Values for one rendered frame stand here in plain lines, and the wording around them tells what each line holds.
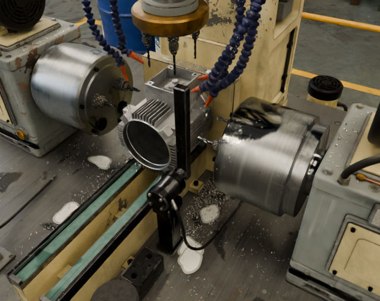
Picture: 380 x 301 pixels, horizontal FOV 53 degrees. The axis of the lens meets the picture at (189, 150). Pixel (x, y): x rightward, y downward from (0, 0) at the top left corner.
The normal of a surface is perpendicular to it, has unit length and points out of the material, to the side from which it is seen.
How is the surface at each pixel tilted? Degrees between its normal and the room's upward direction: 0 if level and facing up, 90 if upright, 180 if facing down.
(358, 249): 90
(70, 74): 36
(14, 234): 0
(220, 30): 90
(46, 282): 90
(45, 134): 90
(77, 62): 21
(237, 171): 73
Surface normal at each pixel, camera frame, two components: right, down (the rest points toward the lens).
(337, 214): -0.52, 0.55
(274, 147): -0.34, -0.22
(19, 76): 0.85, 0.33
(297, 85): -0.01, -0.76
